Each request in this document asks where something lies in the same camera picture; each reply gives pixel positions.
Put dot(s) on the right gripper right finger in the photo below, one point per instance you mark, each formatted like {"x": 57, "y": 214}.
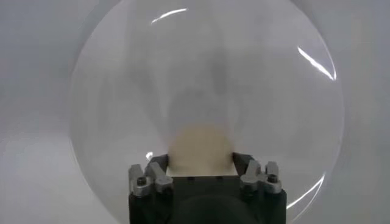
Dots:
{"x": 253, "y": 179}

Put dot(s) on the round white plate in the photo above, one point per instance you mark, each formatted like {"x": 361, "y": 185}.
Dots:
{"x": 122, "y": 91}

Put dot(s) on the white steamed baozi bun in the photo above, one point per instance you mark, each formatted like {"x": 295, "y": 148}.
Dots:
{"x": 201, "y": 149}

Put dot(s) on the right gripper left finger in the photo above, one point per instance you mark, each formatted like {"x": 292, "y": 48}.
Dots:
{"x": 152, "y": 182}

